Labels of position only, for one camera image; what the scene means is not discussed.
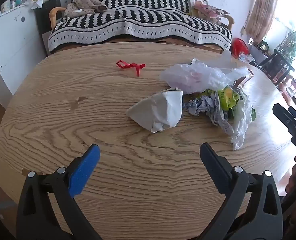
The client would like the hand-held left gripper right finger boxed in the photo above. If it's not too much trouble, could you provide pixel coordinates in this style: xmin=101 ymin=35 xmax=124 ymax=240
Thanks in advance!
xmin=199 ymin=142 xmax=283 ymax=240

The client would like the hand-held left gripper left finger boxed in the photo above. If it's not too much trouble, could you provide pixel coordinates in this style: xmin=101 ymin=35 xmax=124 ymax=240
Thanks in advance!
xmin=16 ymin=144 xmax=103 ymax=240

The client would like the torn white carton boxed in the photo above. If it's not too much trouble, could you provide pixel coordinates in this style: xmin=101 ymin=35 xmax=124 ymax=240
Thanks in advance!
xmin=126 ymin=88 xmax=184 ymax=133

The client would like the printed paper strip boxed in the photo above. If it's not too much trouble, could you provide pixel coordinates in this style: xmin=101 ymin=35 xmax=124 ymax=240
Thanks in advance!
xmin=210 ymin=91 xmax=235 ymax=135

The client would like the black chair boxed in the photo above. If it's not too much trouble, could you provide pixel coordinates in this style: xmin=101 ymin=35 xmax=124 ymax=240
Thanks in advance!
xmin=260 ymin=49 xmax=295 ymax=85

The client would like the green snack wrapper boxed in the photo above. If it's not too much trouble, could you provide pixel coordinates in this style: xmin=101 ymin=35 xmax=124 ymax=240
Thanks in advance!
xmin=200 ymin=86 xmax=256 ymax=120

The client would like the crumpled printed paper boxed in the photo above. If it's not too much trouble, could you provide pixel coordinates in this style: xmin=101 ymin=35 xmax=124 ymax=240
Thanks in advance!
xmin=184 ymin=97 xmax=215 ymax=117

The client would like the green potted plant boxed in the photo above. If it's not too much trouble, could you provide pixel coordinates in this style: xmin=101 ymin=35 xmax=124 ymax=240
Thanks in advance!
xmin=275 ymin=30 xmax=296 ymax=63

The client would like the red bag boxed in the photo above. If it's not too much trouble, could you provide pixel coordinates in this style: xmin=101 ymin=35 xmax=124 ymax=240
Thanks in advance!
xmin=231 ymin=37 xmax=250 ymax=59

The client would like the clear plastic bag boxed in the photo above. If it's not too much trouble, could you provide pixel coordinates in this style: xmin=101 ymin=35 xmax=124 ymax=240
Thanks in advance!
xmin=159 ymin=50 xmax=250 ymax=95

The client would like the beige curtain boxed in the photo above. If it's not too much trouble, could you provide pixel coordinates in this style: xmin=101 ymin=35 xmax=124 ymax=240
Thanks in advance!
xmin=245 ymin=0 xmax=281 ymax=45

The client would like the red ribbon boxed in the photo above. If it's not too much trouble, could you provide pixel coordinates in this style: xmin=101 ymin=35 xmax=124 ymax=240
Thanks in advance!
xmin=116 ymin=60 xmax=146 ymax=77

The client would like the white cabinet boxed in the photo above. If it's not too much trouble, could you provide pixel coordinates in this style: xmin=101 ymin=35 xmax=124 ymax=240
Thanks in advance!
xmin=0 ymin=4 xmax=51 ymax=105

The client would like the striped black white sofa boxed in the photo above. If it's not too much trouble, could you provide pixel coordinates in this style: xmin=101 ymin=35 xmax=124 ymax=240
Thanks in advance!
xmin=47 ymin=0 xmax=232 ymax=54

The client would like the black cabinet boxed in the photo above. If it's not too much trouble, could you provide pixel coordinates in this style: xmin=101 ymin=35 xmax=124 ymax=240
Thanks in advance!
xmin=34 ymin=0 xmax=61 ymax=55

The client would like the wooden sofa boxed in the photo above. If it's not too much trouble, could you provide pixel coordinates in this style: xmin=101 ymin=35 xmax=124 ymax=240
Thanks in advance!
xmin=49 ymin=6 xmax=235 ymax=54

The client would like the brown plush cloth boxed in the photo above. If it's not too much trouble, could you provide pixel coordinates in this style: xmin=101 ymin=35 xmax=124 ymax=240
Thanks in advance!
xmin=64 ymin=0 xmax=108 ymax=18

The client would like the row of small jars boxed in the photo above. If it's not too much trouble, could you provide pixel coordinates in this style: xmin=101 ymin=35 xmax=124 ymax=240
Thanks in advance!
xmin=0 ymin=0 xmax=28 ymax=12

